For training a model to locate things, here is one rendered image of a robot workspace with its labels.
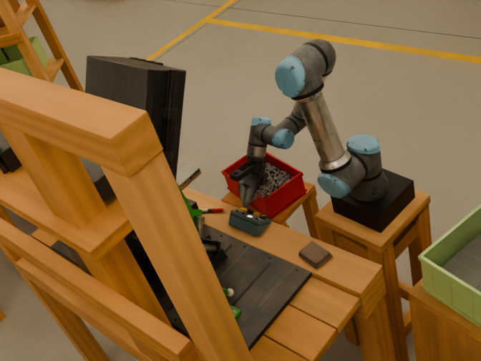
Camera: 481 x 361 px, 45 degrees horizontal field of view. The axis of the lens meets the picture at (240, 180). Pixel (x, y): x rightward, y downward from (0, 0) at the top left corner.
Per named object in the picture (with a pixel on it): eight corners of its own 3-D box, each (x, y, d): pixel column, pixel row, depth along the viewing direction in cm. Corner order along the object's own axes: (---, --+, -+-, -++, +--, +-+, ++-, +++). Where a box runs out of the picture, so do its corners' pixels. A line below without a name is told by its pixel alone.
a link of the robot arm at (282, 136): (298, 121, 216) (278, 115, 223) (278, 137, 211) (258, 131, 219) (303, 138, 220) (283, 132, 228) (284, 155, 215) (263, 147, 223)
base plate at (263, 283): (122, 190, 272) (121, 186, 271) (312, 275, 203) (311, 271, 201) (52, 249, 252) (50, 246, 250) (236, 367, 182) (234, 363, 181)
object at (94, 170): (93, 172, 163) (82, 152, 159) (125, 186, 154) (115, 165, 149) (74, 187, 160) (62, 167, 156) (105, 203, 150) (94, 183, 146)
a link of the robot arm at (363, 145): (389, 164, 213) (386, 135, 204) (367, 185, 207) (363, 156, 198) (362, 153, 220) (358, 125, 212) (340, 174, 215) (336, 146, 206)
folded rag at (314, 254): (298, 256, 209) (296, 251, 207) (314, 243, 211) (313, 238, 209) (316, 270, 201) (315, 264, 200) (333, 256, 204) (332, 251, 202)
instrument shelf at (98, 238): (6, 130, 211) (0, 121, 209) (166, 200, 154) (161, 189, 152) (-55, 171, 199) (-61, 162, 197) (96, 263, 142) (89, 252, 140)
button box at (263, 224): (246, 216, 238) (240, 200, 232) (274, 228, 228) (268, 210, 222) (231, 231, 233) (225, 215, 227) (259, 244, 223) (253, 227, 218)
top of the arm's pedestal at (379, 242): (363, 176, 246) (362, 169, 243) (431, 202, 224) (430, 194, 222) (316, 222, 232) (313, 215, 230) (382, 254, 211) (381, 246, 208)
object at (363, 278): (129, 181, 299) (117, 158, 290) (387, 292, 205) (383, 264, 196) (108, 198, 292) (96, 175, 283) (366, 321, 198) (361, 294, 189)
